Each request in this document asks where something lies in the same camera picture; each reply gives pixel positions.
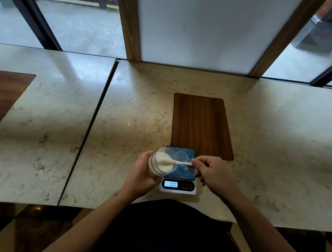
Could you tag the person's right hand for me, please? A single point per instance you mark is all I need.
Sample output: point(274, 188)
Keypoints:
point(217, 176)

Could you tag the person's left hand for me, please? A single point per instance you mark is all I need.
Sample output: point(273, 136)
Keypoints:
point(137, 179)

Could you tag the person's left thumb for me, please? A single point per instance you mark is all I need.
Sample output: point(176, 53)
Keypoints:
point(148, 156)

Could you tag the person's right thumb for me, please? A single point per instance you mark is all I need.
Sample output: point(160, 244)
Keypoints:
point(198, 166)

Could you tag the clear glass jar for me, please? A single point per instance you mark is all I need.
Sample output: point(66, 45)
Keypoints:
point(155, 170)

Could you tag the white plastic spoon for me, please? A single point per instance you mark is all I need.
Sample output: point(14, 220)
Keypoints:
point(172, 162)

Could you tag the person's left forearm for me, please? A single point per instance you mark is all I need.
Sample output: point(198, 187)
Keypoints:
point(96, 223)

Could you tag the person's right forearm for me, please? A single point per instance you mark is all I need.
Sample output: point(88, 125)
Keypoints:
point(254, 225)

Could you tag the small clear round dish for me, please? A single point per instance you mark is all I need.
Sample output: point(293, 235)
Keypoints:
point(181, 156)

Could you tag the white powder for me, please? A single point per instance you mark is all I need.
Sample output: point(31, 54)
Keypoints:
point(167, 169)

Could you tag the white digital kitchen scale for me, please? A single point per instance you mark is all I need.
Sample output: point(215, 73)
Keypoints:
point(181, 188)

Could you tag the dark wooden inlay board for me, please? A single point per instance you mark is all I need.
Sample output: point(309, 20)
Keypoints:
point(199, 124)
point(11, 90)

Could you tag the person's black clothing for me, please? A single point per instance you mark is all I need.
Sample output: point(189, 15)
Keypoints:
point(160, 225)

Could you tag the dark object outside window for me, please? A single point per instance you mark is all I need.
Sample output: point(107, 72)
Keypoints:
point(316, 31)

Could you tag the wooden window post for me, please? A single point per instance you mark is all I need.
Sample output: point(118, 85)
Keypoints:
point(129, 28)
point(282, 39)

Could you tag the black window frame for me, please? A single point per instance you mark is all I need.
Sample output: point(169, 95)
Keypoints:
point(39, 26)
point(321, 78)

